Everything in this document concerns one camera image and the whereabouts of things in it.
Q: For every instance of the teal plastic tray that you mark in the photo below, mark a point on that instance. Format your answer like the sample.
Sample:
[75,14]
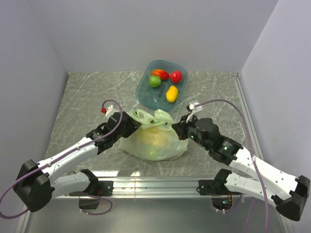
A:
[155,97]

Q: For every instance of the yellow mango in tray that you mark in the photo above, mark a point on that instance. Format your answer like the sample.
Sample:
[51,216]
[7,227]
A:
[172,94]

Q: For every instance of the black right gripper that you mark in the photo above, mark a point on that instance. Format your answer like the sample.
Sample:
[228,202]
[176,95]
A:
[181,127]

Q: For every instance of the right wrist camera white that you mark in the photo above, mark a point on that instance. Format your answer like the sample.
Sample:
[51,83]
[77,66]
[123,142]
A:
[193,108]

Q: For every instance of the green round fruit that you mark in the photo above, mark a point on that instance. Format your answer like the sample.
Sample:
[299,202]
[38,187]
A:
[154,81]

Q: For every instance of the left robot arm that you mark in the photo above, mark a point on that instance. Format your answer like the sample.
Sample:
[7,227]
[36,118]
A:
[38,183]

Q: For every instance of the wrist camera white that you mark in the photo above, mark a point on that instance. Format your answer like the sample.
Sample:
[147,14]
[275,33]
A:
[193,108]
[109,111]

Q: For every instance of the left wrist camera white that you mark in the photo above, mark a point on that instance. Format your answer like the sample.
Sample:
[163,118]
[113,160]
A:
[109,111]

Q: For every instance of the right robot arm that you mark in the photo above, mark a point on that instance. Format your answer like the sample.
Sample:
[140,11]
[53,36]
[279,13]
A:
[287,193]

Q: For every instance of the red apple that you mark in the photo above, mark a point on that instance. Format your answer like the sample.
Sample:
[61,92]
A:
[176,77]

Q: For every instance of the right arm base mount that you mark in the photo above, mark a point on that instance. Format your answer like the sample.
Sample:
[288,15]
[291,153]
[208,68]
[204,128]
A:
[222,199]

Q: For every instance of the red orange mango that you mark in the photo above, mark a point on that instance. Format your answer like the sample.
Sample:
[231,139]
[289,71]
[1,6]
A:
[162,74]

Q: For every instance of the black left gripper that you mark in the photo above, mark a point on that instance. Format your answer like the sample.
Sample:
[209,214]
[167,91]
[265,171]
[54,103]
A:
[132,125]

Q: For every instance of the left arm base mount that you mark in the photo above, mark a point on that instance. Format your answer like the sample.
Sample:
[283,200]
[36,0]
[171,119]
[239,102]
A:
[91,198]

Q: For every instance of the pale green plastic bag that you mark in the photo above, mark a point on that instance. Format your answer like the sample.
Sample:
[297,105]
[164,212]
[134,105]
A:
[155,140]

